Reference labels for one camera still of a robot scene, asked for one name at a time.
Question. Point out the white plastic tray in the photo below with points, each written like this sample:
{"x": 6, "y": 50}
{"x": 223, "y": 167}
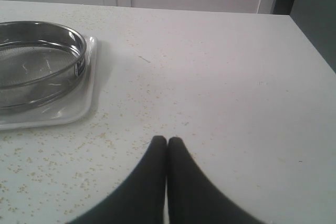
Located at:
{"x": 67, "y": 109}

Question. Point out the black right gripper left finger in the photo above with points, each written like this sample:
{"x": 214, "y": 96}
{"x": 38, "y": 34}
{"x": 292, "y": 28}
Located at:
{"x": 141, "y": 197}

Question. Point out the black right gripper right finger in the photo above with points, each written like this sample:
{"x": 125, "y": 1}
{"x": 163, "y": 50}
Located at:
{"x": 192, "y": 198}

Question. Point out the round stainless steel sieve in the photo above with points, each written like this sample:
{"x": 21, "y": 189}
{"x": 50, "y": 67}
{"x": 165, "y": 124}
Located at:
{"x": 40, "y": 62}

